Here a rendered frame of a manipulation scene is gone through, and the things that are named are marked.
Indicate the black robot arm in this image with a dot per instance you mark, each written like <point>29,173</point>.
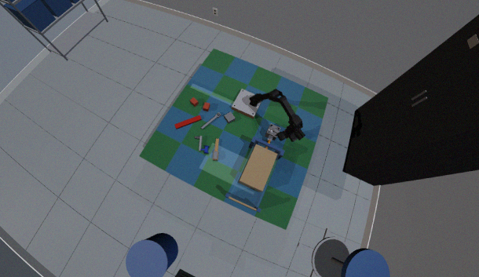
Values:
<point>294,120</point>

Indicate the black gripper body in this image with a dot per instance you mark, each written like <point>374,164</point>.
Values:
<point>281,136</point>

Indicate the red rectangular bar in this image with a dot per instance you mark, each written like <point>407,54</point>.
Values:
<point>188,121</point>

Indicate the grey rod with square end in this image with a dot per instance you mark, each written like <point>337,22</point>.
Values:
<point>216,116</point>

